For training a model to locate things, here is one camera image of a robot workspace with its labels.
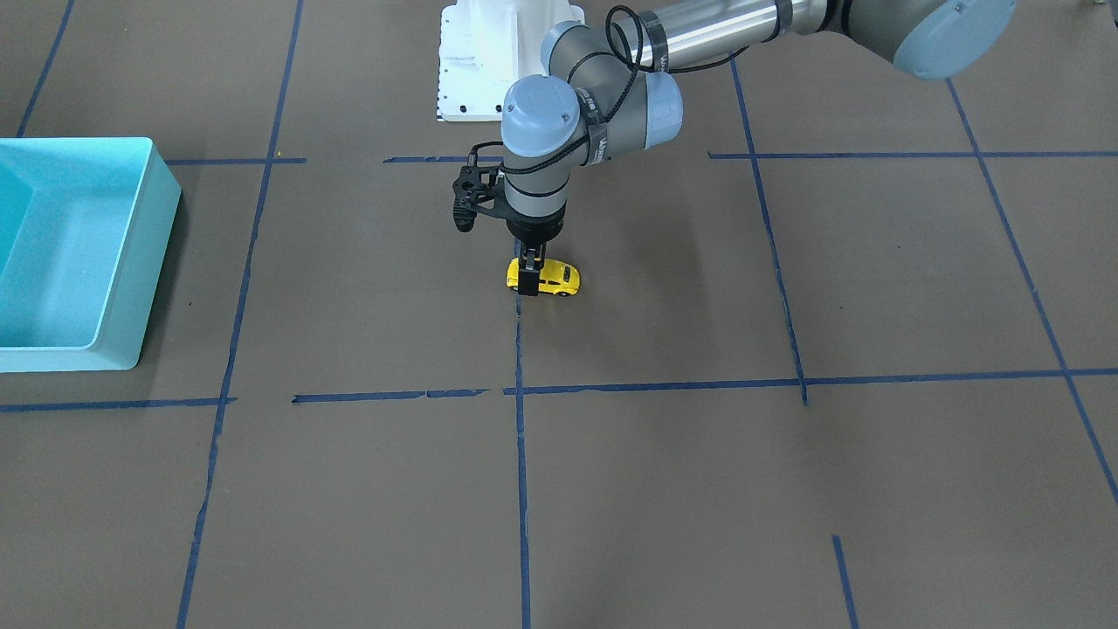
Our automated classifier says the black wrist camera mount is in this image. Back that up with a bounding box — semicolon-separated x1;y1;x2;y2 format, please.
452;161;514;232

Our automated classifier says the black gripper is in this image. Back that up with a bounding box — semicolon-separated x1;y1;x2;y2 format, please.
508;212;566;297

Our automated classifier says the yellow beetle toy car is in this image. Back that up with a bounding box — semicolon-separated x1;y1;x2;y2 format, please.
506;258;582;297

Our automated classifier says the turquoise plastic storage bin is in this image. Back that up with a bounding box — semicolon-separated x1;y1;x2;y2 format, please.
1;139;183;374

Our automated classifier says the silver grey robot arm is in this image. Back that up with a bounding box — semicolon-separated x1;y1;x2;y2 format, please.
487;1;1017;295

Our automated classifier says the white pedestal column base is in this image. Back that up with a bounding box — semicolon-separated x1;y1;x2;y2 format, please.
436;1;584;123

